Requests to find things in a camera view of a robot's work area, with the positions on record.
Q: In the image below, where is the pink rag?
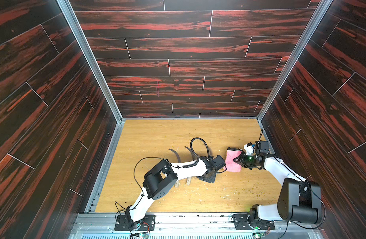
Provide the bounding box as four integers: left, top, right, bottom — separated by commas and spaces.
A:
225, 147, 242, 172

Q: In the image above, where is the small sickle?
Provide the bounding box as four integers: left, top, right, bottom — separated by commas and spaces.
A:
167, 148, 182, 188
184, 146, 196, 186

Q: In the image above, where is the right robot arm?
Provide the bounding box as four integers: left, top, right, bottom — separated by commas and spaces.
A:
232, 140, 326, 230

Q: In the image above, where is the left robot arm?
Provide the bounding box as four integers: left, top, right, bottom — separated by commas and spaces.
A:
126, 155, 226, 224

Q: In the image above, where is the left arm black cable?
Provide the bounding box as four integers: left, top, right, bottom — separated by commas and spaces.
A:
189, 137, 211, 160

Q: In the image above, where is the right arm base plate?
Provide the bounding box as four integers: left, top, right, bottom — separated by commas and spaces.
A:
231, 214, 275, 231

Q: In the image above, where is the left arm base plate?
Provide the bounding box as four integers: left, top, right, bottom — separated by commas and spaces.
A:
114, 214, 156, 232

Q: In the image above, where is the aluminium front rail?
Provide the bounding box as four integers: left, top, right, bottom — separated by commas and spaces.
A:
69, 213, 326, 239

